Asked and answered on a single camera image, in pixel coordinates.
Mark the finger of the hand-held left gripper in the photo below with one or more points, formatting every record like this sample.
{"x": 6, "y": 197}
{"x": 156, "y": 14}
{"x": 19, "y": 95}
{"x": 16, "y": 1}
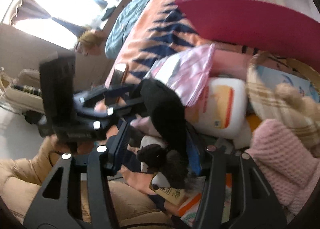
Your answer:
{"x": 100, "y": 90}
{"x": 110, "y": 112}

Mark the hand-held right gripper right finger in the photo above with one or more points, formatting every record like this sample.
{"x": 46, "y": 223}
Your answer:
{"x": 196, "y": 159}

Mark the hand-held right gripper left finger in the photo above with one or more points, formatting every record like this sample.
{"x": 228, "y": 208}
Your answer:
{"x": 121, "y": 144}

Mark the black fabric bag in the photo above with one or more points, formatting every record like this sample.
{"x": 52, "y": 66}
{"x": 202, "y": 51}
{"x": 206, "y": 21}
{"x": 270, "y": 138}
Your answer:
{"x": 165, "y": 109}

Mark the pink white plastic bag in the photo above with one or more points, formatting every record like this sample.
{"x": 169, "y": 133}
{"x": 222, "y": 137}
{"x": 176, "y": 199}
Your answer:
{"x": 185, "y": 74}

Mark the pink cardboard box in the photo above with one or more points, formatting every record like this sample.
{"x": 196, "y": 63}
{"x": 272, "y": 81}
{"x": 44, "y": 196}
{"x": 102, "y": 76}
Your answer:
{"x": 225, "y": 19}

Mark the person's left forearm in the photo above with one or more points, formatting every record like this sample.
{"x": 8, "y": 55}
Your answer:
{"x": 25, "y": 169}

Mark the person's left hand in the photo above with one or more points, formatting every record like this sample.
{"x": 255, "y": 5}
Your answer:
{"x": 53, "y": 145}

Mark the smartphone with orange case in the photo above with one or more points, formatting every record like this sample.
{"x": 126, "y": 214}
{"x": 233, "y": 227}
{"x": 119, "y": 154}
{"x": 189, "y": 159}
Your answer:
{"x": 118, "y": 75}

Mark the black white plush toy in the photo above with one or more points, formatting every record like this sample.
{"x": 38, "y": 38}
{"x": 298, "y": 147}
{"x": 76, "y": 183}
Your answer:
{"x": 151, "y": 155}

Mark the dark clothes on floor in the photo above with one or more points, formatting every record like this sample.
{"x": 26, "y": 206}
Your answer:
{"x": 32, "y": 119}

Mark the beige bag on floor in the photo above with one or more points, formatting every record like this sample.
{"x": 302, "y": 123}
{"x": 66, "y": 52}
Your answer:
{"x": 20, "y": 86}

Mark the beige cardboard box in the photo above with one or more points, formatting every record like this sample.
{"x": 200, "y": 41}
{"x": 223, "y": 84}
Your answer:
{"x": 170, "y": 191}

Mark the orange toy package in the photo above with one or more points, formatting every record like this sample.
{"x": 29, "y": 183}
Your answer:
{"x": 192, "y": 206}

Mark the blond doll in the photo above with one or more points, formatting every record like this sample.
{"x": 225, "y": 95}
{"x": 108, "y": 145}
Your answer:
{"x": 90, "y": 41}

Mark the white packet orange label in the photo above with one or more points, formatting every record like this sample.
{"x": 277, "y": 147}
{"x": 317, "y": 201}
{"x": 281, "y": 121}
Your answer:
{"x": 220, "y": 109}

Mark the person's beige padded trousers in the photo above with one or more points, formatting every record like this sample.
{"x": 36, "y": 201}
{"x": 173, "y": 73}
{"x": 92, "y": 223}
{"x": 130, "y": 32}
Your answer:
{"x": 125, "y": 204}

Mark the yellow cloth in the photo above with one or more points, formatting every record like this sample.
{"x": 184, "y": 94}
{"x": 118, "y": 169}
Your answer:
{"x": 252, "y": 122}

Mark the pink knit sweater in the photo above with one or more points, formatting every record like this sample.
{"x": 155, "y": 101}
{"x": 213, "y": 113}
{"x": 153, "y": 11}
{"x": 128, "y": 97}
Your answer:
{"x": 280, "y": 159}

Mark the blue duvet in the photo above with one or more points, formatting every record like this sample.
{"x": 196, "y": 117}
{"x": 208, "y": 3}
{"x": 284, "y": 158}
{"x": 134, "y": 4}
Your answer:
{"x": 130, "y": 11}

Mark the orange navy patterned blanket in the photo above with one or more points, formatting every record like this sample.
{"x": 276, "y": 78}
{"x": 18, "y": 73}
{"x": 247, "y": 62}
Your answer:
{"x": 160, "y": 29}

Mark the pale pink flat box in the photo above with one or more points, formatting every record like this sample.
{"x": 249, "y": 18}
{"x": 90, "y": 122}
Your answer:
{"x": 225, "y": 62}

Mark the beige plush toy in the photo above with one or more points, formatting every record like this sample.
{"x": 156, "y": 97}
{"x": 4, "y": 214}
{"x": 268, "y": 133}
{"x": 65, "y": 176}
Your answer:
{"x": 290, "y": 94}

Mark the blue tissue packet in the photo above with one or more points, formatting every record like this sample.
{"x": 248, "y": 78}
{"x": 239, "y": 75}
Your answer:
{"x": 287, "y": 76}

